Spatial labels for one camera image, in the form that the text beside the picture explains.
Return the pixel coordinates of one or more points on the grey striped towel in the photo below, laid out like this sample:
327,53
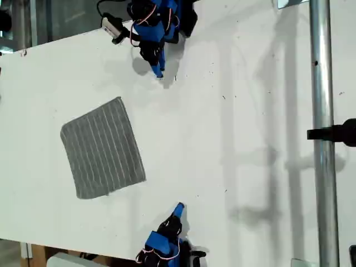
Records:
103,147

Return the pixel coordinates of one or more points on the white box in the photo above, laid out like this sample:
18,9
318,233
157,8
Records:
66,260

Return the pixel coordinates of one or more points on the wooden table leg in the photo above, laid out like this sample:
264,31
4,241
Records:
34,254

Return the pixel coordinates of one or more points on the black round object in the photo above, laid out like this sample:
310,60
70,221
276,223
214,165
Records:
5,20

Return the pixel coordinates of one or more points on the black clamp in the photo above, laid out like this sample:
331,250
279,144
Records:
333,132

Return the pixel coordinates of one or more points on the black flat object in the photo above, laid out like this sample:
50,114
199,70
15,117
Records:
352,256

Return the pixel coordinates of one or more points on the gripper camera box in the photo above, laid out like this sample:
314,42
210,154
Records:
112,26
198,257

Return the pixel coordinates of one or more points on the steel post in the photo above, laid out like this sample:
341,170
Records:
324,83

